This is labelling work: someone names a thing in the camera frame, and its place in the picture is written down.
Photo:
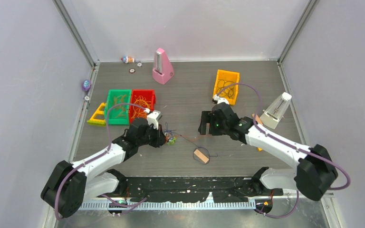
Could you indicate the green plastic bin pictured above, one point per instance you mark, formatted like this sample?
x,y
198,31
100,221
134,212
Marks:
x,y
119,114

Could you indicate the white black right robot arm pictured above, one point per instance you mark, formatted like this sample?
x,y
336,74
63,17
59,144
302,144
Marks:
x,y
311,168

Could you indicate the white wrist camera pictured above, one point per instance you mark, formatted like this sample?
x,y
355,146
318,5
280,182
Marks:
x,y
218,100
153,118

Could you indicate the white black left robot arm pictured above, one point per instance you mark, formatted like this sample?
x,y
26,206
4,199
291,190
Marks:
x,y
71,184

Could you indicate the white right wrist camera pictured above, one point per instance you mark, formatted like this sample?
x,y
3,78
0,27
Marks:
x,y
218,100

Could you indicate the wooden block near front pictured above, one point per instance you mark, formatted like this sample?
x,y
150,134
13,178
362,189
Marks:
x,y
201,156

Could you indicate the red plastic bin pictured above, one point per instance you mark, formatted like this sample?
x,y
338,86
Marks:
x,y
142,97

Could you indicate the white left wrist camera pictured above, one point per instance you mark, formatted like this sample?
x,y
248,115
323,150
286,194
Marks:
x,y
153,118

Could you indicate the purple round toy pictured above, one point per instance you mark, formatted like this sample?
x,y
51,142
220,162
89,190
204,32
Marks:
x,y
86,85

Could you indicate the small clown figurine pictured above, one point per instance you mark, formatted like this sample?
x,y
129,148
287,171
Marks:
x,y
127,59

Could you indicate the pink metronome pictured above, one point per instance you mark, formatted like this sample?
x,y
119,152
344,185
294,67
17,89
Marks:
x,y
162,70

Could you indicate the yellow triangle stand left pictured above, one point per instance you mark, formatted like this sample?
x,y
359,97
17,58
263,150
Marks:
x,y
98,117

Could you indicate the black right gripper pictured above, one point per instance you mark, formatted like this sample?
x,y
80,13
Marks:
x,y
208,117

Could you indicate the wooden block near metronome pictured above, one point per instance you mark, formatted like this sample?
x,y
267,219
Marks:
x,y
257,119

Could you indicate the green owl toy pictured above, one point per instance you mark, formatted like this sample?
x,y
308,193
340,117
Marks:
x,y
171,140

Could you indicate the orange plastic bin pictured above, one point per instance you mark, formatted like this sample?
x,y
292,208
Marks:
x,y
223,85

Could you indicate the white metronome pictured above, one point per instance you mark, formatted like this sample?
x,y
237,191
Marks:
x,y
275,112

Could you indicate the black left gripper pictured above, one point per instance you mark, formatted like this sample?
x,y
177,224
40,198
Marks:
x,y
159,139

